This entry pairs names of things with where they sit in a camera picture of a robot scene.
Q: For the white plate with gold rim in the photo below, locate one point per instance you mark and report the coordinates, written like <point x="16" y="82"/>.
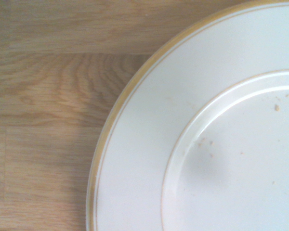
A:
<point x="207" y="134"/>

